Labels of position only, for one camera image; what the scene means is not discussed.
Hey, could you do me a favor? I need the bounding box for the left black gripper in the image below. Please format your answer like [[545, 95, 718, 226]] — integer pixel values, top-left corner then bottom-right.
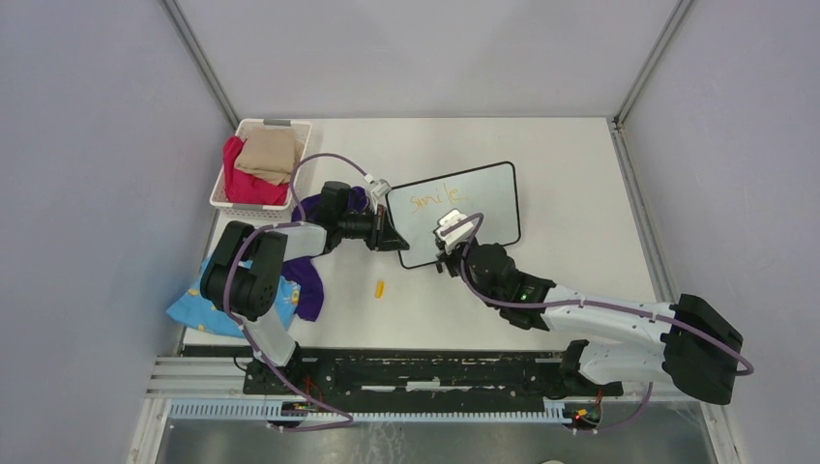
[[338, 204, 409, 253]]

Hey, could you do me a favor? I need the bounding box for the black framed whiteboard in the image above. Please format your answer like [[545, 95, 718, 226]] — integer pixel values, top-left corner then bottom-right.
[[387, 161, 521, 269]]

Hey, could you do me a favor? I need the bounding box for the yellow marker cap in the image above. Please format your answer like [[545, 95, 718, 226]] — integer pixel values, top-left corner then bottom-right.
[[374, 280, 385, 299]]

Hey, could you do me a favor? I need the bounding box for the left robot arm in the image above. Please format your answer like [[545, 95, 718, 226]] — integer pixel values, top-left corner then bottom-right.
[[199, 181, 410, 394]]

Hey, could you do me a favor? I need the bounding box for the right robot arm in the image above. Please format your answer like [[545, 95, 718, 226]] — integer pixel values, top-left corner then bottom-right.
[[437, 241, 753, 405]]

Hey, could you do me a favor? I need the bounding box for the purple cloth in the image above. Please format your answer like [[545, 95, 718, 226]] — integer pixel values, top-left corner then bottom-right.
[[281, 187, 369, 322]]

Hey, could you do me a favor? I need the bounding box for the beige cloth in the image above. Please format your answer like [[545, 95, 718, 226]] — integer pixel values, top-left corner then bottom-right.
[[234, 128, 305, 185]]

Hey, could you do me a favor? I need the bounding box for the red cloth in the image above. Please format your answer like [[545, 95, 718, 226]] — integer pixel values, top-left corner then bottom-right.
[[222, 136, 288, 206]]

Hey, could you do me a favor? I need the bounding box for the blue patterned cloth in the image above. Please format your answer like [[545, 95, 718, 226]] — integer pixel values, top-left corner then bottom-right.
[[166, 259, 301, 339]]

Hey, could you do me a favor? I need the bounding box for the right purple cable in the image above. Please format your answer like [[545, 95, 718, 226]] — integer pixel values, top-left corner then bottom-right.
[[440, 212, 756, 435]]

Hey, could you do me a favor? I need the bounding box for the purple cable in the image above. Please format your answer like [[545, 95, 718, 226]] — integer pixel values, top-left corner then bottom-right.
[[440, 212, 756, 435], [220, 152, 373, 433]]

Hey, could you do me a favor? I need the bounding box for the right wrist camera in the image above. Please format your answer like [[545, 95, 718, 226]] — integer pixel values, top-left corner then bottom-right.
[[433, 209, 477, 254]]

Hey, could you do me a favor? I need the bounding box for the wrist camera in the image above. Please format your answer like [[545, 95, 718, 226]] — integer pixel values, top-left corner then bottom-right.
[[433, 209, 477, 254], [366, 178, 392, 210]]

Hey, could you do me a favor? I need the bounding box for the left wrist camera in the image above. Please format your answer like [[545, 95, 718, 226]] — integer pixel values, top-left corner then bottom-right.
[[366, 178, 392, 210]]

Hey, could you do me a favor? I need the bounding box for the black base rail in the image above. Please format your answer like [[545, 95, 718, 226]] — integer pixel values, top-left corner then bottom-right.
[[281, 347, 624, 415]]

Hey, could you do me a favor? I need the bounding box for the white cable duct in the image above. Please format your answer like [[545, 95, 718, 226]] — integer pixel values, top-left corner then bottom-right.
[[167, 399, 571, 425]]

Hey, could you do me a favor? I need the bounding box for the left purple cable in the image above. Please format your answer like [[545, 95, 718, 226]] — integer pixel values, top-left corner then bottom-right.
[[220, 152, 373, 433]]

